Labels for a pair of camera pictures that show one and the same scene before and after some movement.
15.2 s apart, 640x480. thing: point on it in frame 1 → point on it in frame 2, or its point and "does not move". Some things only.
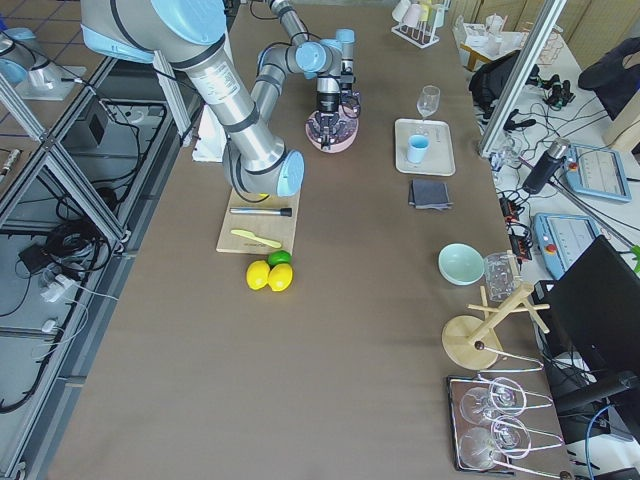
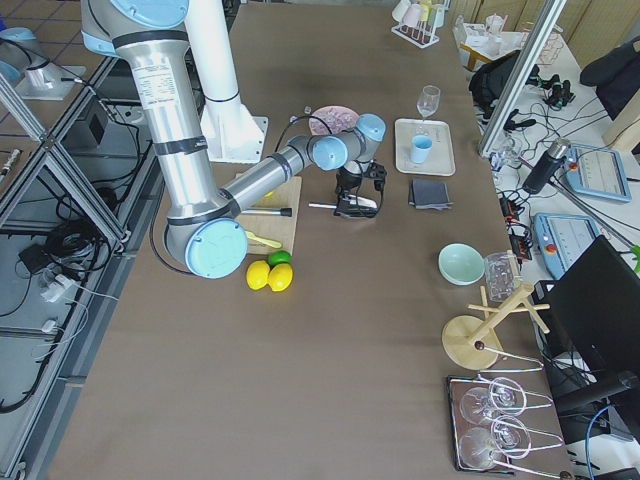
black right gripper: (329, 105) → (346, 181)
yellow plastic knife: (253, 236) does not move
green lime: (278, 257) does not move
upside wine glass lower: (509, 436) does not move
